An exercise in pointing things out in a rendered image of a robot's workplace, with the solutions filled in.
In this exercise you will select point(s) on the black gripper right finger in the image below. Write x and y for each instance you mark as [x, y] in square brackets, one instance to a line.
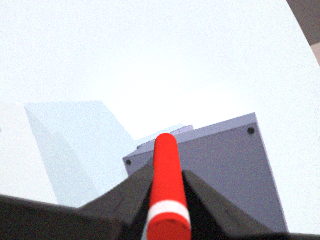
[213, 217]

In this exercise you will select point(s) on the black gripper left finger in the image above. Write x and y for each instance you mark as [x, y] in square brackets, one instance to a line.
[118, 214]

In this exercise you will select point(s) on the dark red peg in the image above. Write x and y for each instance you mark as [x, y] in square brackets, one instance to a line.
[167, 217]

